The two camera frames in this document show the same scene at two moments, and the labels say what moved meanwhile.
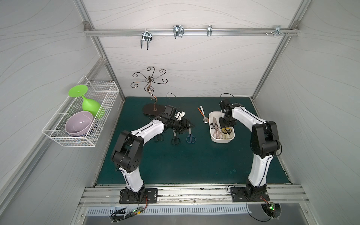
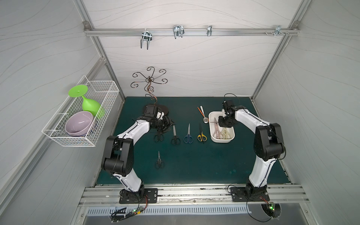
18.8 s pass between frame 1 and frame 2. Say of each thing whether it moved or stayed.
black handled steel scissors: stayed
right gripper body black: stayed
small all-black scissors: stayed
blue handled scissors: stayed
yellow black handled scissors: moved
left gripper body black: moved
